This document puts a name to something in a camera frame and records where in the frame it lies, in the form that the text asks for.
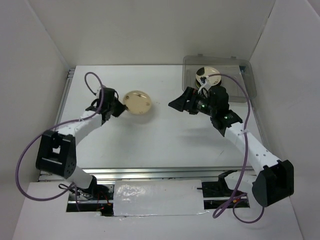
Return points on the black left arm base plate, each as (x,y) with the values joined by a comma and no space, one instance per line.
(103,192)

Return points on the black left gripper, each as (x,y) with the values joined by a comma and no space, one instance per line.
(121,108)

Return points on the white foil-covered panel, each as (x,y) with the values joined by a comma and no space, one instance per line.
(158,198)

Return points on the clear plastic bin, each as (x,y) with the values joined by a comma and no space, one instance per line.
(235,74)

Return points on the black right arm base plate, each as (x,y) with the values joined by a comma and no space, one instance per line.
(215,190)

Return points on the cream plate with brown motifs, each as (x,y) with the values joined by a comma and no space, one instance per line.
(137,102)

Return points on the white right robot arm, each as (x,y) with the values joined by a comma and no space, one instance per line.
(275,178)

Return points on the cream plate with black patch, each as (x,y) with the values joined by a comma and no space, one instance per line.
(208,74)

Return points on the aluminium front rail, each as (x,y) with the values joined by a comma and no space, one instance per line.
(158,173)

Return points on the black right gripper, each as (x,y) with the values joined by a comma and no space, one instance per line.
(181,103)

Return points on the black glossy plate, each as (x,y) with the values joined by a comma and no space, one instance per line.
(207,85)

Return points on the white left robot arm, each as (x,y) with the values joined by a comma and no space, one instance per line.
(57,150)

